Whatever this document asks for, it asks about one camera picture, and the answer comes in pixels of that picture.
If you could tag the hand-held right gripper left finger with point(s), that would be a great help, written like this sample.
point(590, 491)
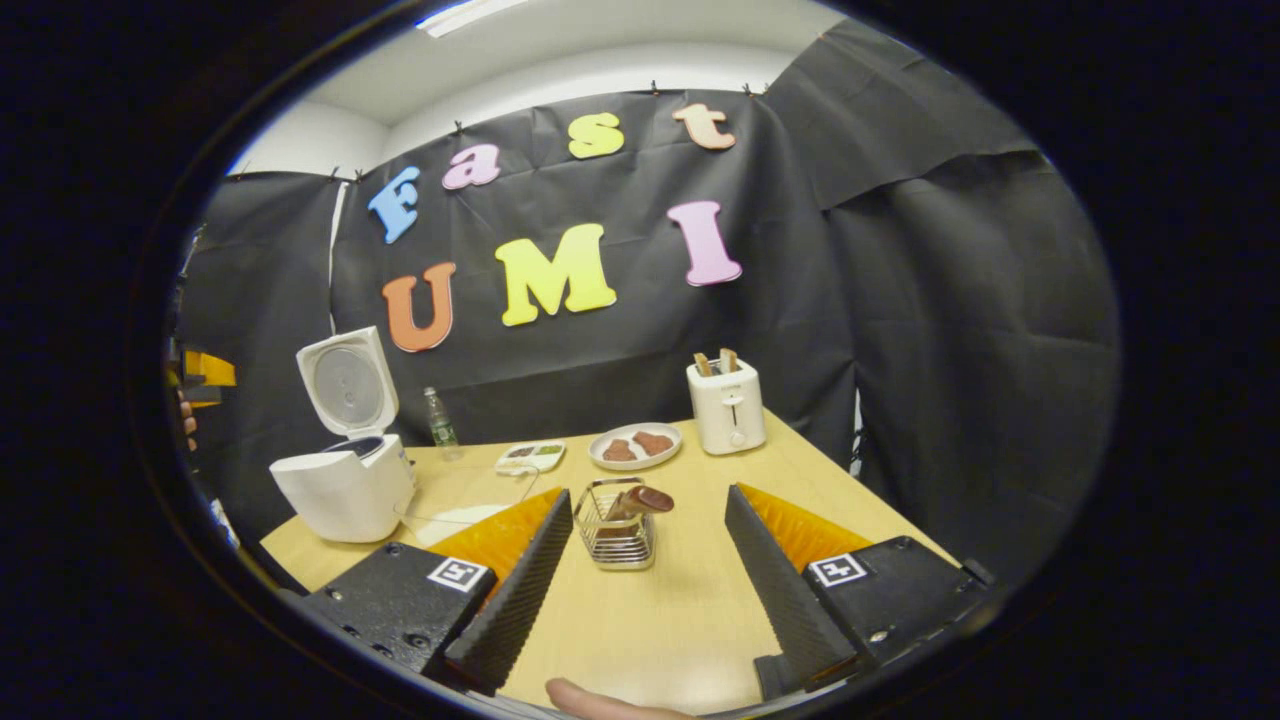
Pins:
point(400, 605)

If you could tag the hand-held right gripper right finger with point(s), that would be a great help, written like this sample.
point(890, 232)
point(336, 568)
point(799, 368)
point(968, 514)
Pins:
point(900, 600)

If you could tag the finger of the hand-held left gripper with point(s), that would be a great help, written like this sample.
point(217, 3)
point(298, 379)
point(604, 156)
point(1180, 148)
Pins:
point(212, 370)

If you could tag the white rice cooker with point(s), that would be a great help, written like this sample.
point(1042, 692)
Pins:
point(345, 495)

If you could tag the brown wooden spoon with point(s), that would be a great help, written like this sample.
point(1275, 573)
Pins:
point(645, 500)

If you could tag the clear plastic water bottle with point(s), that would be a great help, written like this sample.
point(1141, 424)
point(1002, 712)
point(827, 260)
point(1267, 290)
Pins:
point(441, 428)

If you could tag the small white divided dish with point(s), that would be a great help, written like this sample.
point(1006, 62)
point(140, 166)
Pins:
point(530, 458)

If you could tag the white toaster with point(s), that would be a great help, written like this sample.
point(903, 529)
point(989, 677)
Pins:
point(728, 415)

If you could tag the black backdrop cloth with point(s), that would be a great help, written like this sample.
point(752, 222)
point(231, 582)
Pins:
point(950, 350)

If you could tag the brown meat piece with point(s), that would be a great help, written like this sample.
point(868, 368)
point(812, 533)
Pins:
point(619, 451)
point(653, 443)

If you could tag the white round plate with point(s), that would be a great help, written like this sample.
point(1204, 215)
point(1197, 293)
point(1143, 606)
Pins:
point(640, 463)

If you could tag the toast slice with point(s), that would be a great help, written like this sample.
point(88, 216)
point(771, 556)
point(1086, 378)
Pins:
point(704, 365)
point(729, 360)

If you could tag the long ceiling light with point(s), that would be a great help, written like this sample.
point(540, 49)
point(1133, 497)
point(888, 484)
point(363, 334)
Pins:
point(470, 14)

